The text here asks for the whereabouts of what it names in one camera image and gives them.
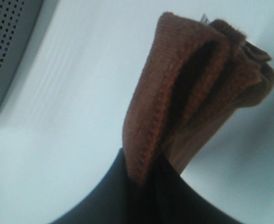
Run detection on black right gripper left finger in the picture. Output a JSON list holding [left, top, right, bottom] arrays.
[[52, 148, 136, 224]]

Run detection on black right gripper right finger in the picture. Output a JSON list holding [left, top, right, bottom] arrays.
[[148, 153, 274, 224]]

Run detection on brown towel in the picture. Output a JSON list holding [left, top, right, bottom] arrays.
[[123, 12, 274, 186]]

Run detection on grey perforated plastic basket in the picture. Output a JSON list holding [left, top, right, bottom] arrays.
[[0, 0, 43, 106]]

